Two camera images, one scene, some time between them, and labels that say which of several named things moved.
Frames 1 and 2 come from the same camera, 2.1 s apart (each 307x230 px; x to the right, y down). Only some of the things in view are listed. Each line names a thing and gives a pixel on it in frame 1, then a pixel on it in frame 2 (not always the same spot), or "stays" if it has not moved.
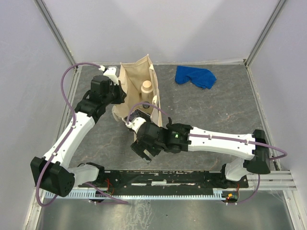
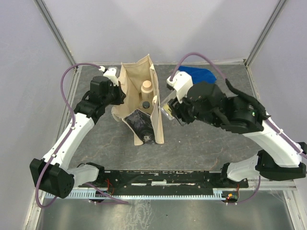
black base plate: [165, 179] stays
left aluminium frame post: [47, 15] stays
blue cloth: [203, 77] stays
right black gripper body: [139, 147] -> [185, 112]
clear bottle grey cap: [147, 161] -> [165, 108]
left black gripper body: [115, 96] stays
